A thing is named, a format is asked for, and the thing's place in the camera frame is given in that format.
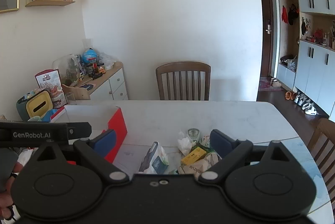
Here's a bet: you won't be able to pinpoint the patterned door rug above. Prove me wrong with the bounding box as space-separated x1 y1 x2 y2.
259 76 282 91

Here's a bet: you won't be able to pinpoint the wooden slat-back chair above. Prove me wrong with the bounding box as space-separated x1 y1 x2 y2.
155 61 211 101

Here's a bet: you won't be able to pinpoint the white and blue pouch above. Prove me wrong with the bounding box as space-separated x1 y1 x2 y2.
138 141 169 174

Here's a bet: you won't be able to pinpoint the red cardboard box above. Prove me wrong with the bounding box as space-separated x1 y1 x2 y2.
50 105 128 165

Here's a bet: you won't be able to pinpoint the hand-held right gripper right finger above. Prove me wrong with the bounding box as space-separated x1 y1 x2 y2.
197 129 291 184

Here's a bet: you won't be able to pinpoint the clear bag of white pieces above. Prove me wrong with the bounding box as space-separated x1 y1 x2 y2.
177 131 193 155

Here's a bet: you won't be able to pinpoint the large glass jar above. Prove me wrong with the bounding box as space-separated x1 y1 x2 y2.
52 54 81 87

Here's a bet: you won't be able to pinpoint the brown paper bag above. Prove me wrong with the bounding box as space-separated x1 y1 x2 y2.
178 152 219 175

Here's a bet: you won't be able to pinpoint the yellow carton box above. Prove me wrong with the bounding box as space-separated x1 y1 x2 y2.
181 147 207 166

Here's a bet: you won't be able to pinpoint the grey-green oval case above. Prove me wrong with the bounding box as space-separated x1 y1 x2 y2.
187 129 201 144

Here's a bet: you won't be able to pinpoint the white sideboard with wooden top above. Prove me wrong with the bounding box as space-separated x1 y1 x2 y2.
62 62 129 102

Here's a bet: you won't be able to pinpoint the white wardrobe cabinet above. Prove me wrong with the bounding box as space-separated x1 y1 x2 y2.
274 0 335 122

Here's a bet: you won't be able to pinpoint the red and white food bag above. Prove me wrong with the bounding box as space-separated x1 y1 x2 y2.
35 69 66 109

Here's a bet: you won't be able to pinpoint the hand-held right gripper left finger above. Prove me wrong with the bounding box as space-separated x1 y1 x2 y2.
34 129 130 184

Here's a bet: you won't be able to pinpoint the row of shoes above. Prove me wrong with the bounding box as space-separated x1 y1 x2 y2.
285 91 318 116

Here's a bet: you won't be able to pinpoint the clear plastic bags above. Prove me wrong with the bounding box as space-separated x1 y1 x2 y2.
98 52 117 69

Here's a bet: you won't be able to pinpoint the blue rubber gloves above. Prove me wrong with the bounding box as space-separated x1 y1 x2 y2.
39 108 58 122

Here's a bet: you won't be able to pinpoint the dark wooden chair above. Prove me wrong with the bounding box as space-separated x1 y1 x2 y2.
307 118 335 189

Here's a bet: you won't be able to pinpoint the yellow and green tissue box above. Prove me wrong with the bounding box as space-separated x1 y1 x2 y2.
16 90 53 122

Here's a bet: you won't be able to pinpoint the blue globe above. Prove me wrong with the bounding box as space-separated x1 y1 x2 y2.
82 48 99 64

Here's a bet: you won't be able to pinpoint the wooden rack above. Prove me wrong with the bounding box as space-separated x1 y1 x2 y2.
61 83 91 101

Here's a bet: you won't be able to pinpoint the black hanging bag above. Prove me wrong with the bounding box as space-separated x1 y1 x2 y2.
288 3 299 26

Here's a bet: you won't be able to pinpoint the dark brown door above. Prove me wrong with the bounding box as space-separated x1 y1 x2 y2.
258 0 274 78

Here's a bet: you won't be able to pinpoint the person's left hand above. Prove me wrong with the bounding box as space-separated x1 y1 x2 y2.
0 161 25 222

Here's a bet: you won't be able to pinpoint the red hanging bag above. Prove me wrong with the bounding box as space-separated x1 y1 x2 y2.
281 5 289 25

